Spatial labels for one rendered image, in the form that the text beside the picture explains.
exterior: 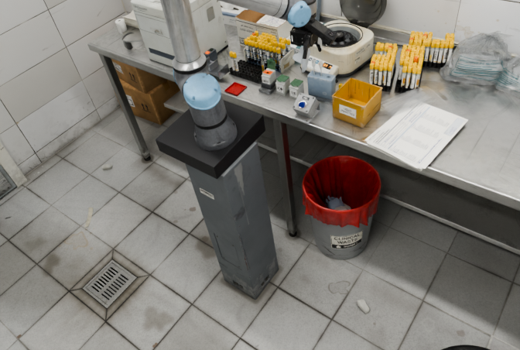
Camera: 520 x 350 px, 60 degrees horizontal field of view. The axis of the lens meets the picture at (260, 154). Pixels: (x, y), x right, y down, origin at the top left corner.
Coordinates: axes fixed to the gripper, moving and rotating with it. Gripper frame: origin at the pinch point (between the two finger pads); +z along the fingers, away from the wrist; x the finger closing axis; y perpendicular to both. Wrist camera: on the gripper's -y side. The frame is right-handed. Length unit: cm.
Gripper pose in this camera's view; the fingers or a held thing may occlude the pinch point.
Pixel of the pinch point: (313, 63)
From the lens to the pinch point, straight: 174.0
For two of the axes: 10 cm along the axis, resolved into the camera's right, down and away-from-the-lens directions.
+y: -8.6, -2.7, 4.3
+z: 1.2, 7.1, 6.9
